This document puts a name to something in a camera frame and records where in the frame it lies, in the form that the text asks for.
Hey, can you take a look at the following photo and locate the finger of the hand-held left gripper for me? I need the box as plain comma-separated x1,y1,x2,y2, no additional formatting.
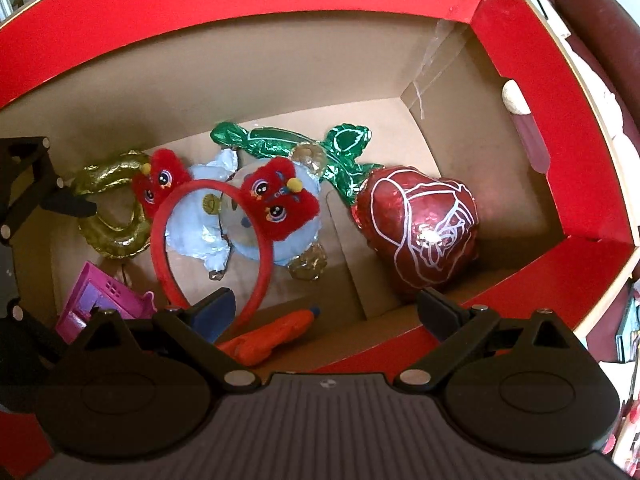
0,301,69,397
0,135,99,247

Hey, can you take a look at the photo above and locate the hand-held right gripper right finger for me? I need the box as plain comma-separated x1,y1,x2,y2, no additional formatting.
394,288,594,394

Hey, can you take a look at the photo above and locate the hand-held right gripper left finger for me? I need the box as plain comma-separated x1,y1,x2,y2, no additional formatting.
65,287,264,394

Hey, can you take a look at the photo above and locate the gold foil balloon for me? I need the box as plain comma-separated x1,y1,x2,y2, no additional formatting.
73,148,151,261

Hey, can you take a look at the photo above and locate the orange carrot toy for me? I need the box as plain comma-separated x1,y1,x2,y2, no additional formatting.
215,304,321,366

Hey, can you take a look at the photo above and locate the pink toy house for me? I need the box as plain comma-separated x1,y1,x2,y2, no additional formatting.
55,260,156,344

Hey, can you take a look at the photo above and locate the pale blue foil balloon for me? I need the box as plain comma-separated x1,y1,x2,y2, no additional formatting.
165,142,329,282

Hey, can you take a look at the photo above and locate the red rose foil balloon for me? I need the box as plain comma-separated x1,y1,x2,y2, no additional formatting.
210,121,480,292

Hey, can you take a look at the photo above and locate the red plush lion headband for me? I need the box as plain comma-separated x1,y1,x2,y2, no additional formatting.
131,147,322,332

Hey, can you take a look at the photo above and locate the dark red leather sofa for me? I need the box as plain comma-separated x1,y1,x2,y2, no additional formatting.
529,0,640,63

